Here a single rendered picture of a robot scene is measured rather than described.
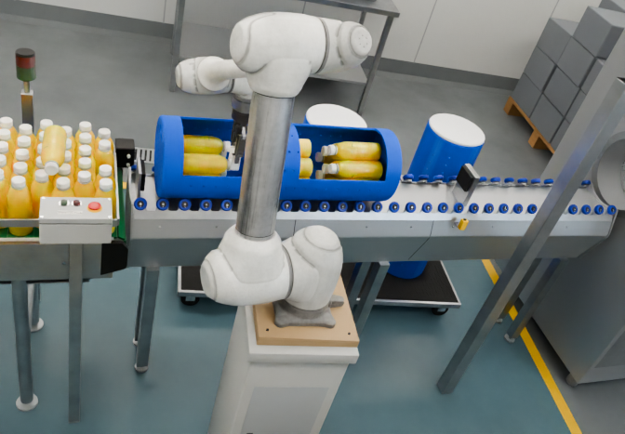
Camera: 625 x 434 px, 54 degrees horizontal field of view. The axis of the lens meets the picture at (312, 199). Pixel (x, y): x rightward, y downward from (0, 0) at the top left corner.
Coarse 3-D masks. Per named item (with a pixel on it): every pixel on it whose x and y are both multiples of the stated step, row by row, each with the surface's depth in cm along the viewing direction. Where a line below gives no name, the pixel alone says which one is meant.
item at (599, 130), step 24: (624, 96) 204; (600, 120) 212; (600, 144) 216; (576, 168) 222; (552, 192) 232; (552, 216) 235; (528, 240) 244; (528, 264) 251; (504, 288) 258; (480, 312) 273; (480, 336) 277; (456, 360) 290; (456, 384) 299
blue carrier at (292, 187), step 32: (160, 128) 211; (192, 128) 226; (224, 128) 229; (320, 128) 238; (352, 128) 236; (160, 160) 208; (288, 160) 215; (384, 160) 243; (160, 192) 209; (192, 192) 211; (224, 192) 215; (288, 192) 222; (320, 192) 226; (352, 192) 230; (384, 192) 234
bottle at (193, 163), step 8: (184, 152) 211; (184, 160) 209; (192, 160) 210; (200, 160) 211; (208, 160) 212; (216, 160) 212; (224, 160) 214; (184, 168) 209; (192, 168) 210; (200, 168) 211; (208, 168) 212; (216, 168) 213; (224, 168) 215
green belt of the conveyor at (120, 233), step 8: (120, 168) 236; (120, 176) 232; (120, 184) 229; (120, 192) 225; (120, 200) 221; (120, 208) 218; (120, 216) 215; (120, 224) 211; (0, 232) 195; (8, 232) 196; (32, 232) 198; (120, 232) 208
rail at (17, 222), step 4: (0, 220) 189; (4, 220) 189; (8, 220) 190; (12, 220) 190; (16, 220) 190; (20, 220) 191; (24, 220) 191; (28, 220) 192; (32, 220) 192; (36, 220) 192; (116, 220) 201; (0, 224) 190; (4, 224) 190; (8, 224) 191; (12, 224) 191; (16, 224) 191; (20, 224) 192; (24, 224) 192; (28, 224) 192; (32, 224) 193; (36, 224) 193; (116, 224) 202
